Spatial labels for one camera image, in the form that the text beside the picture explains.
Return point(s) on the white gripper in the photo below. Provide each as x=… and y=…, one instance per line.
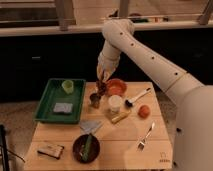
x=106, y=66

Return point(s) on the bunch of dark grapes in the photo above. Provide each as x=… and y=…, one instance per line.
x=101, y=88

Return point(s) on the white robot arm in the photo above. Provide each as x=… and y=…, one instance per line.
x=193, y=144

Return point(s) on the small metal cup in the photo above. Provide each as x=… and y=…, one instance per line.
x=95, y=100

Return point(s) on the light green plastic cup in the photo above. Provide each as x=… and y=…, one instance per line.
x=68, y=86

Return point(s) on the orange bowl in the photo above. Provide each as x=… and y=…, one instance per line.
x=115, y=87

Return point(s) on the white round container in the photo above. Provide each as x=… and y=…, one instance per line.
x=115, y=103

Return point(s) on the grey sponge block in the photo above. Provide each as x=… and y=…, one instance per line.
x=65, y=108

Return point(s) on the orange fruit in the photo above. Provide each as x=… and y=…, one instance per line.
x=144, y=111

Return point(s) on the green plastic tray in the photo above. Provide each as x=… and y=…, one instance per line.
x=54, y=93

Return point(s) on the grey folded cloth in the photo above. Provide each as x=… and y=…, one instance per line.
x=89, y=126

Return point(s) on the dark brown plate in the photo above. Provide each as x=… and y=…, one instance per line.
x=78, y=148

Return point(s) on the silver fork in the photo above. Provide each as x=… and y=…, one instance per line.
x=142, y=142

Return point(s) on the green cucumber stick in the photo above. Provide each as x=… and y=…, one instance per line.
x=86, y=150

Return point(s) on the wooden railing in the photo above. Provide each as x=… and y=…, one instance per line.
x=90, y=15

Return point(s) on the small wooden block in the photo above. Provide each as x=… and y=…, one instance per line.
x=50, y=149

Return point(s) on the black stand at left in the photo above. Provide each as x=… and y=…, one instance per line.
x=3, y=149

